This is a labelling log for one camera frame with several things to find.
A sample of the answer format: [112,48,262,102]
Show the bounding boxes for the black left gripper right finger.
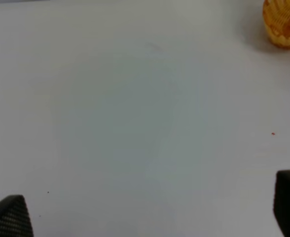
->
[273,170,290,237]

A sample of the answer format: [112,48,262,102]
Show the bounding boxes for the orange woven basket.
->
[262,0,290,49]

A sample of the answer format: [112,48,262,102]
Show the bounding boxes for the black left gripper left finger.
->
[0,195,34,237]

